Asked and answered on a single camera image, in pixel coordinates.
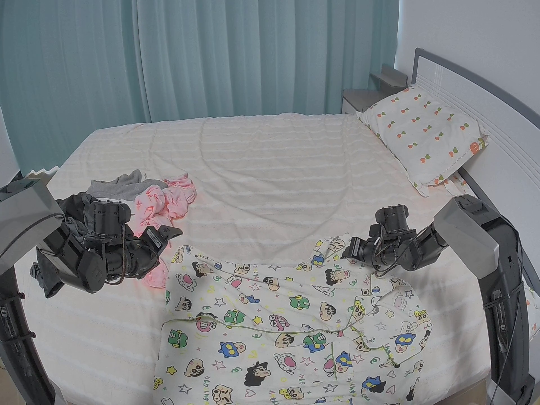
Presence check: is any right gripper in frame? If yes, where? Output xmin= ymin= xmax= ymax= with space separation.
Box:
xmin=343 ymin=237 xmax=384 ymax=267

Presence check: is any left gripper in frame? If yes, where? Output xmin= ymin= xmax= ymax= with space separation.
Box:
xmin=105 ymin=225 xmax=170 ymax=279

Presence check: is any white printed pyjama top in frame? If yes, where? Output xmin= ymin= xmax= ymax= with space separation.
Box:
xmin=152 ymin=232 xmax=433 ymax=405

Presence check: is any pink garment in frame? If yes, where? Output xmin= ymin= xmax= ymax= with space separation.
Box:
xmin=131 ymin=175 xmax=198 ymax=289

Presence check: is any grey garment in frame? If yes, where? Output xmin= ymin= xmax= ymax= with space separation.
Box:
xmin=86 ymin=169 xmax=167 ymax=199

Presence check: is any black garment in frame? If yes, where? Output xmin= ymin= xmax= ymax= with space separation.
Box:
xmin=30 ymin=192 xmax=100 ymax=299

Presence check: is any bed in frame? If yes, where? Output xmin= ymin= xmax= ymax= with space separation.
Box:
xmin=15 ymin=48 xmax=540 ymax=405

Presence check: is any white printed pillow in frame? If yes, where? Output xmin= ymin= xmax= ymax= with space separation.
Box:
xmin=356 ymin=84 xmax=491 ymax=197

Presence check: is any grey bedside table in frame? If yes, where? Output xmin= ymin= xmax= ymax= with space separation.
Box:
xmin=341 ymin=64 xmax=408 ymax=115

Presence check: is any blue-green curtain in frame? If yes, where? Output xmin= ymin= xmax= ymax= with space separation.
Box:
xmin=0 ymin=0 xmax=401 ymax=175

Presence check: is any black cable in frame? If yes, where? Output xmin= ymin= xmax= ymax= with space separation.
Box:
xmin=0 ymin=213 xmax=65 ymax=269

